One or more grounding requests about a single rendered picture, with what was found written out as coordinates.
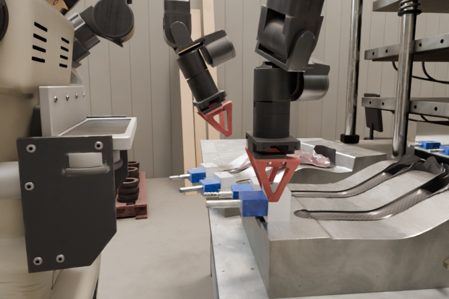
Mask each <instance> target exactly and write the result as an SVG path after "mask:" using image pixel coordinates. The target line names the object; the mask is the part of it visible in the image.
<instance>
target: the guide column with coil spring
mask: <svg viewBox="0 0 449 299"><path fill-rule="evenodd" d="M403 1H404V0H403ZM413 3H418V0H413V1H407V2H405V3H403V4H402V6H404V5H409V4H413ZM409 9H418V6H411V7H405V8H403V9H402V11H404V10H409ZM416 19H417V13H407V14H403V15H402V22H401V31H400V48H399V58H398V76H397V86H396V103H395V113H394V130H393V140H392V158H393V159H396V160H399V159H400V158H401V157H402V156H404V155H405V154H406V144H407V135H408V119H409V109H410V94H411V85H412V69H413V60H414V43H415V35H416Z"/></svg>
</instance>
